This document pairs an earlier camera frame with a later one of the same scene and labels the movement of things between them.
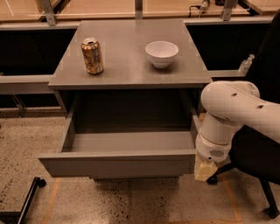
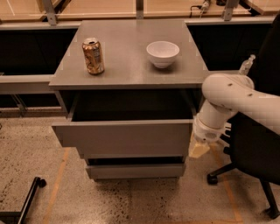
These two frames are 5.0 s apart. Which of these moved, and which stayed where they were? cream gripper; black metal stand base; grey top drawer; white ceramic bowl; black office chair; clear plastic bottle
Moved: cream gripper; grey top drawer
Stayed: black metal stand base; clear plastic bottle; black office chair; white ceramic bowl
